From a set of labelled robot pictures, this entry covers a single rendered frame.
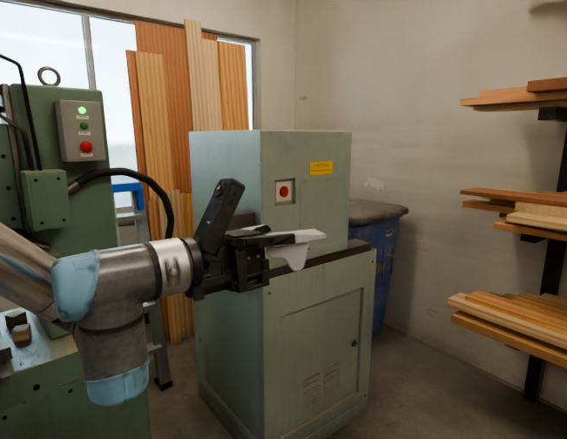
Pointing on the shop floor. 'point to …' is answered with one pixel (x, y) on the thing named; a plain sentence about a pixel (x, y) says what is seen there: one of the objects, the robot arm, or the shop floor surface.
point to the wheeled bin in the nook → (390, 217)
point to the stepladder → (151, 300)
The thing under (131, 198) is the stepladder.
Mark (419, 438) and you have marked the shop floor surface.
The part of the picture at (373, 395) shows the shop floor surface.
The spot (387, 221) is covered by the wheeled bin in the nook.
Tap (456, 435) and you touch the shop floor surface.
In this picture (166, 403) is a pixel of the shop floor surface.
